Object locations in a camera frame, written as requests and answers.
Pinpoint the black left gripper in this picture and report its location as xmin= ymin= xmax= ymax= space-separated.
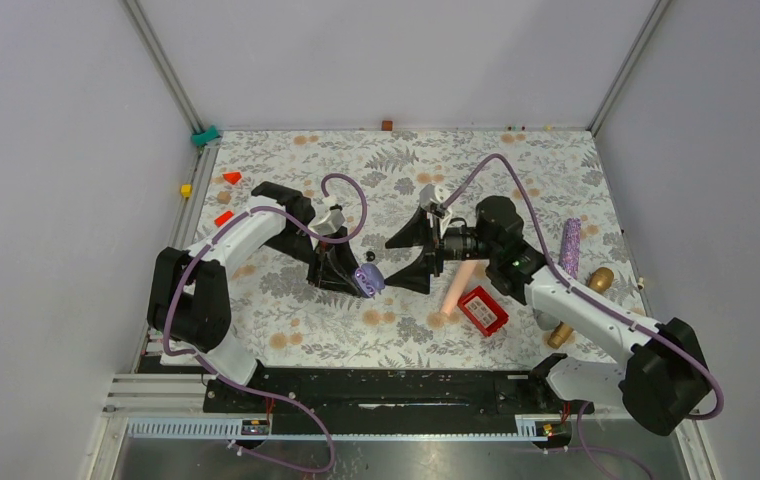
xmin=265 ymin=226 xmax=368 ymax=296

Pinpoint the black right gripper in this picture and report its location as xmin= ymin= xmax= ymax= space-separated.
xmin=385 ymin=204 xmax=499 ymax=295

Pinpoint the lavender earbud charging case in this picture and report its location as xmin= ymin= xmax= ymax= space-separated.
xmin=353 ymin=263 xmax=385 ymax=298

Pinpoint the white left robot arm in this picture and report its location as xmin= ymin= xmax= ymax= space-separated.
xmin=146 ymin=182 xmax=373 ymax=411

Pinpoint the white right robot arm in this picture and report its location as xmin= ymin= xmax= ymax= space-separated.
xmin=385 ymin=196 xmax=718 ymax=436

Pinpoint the floral patterned mat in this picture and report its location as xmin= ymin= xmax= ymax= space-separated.
xmin=197 ymin=130 xmax=643 ymax=370

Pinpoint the pink cylindrical tube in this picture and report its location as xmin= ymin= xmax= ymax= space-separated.
xmin=439 ymin=260 xmax=480 ymax=316

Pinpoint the red plastic bin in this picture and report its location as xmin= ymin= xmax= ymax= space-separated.
xmin=457 ymin=286 xmax=509 ymax=337

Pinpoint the red block near gripper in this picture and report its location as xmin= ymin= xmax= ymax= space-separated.
xmin=214 ymin=211 xmax=234 ymax=227

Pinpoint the red wedge block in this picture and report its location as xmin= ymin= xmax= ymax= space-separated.
xmin=222 ymin=171 xmax=242 ymax=185

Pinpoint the grey microphone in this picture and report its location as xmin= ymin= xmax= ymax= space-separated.
xmin=534 ymin=309 xmax=561 ymax=331

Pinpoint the purple glitter microphone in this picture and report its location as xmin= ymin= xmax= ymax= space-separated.
xmin=559 ymin=218 xmax=582 ymax=278

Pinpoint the gold microphone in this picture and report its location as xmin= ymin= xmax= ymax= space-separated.
xmin=544 ymin=289 xmax=617 ymax=354

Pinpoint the teal curved block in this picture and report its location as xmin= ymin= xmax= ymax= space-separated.
xmin=190 ymin=125 xmax=221 ymax=148

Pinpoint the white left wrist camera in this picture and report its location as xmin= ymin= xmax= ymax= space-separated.
xmin=308 ymin=205 xmax=346 ymax=238

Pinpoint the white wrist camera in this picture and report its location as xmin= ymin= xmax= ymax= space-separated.
xmin=308 ymin=205 xmax=346 ymax=238
xmin=419 ymin=184 xmax=449 ymax=219

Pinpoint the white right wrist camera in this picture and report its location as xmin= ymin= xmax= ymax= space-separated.
xmin=419 ymin=184 xmax=449 ymax=219

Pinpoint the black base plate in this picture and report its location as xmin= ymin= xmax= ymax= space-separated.
xmin=203 ymin=366 xmax=581 ymax=435

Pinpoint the white slotted cable duct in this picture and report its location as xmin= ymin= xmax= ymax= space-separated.
xmin=126 ymin=415 xmax=570 ymax=444

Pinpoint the aluminium frame rail right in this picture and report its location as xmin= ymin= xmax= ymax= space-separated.
xmin=587 ymin=0 xmax=672 ymax=138

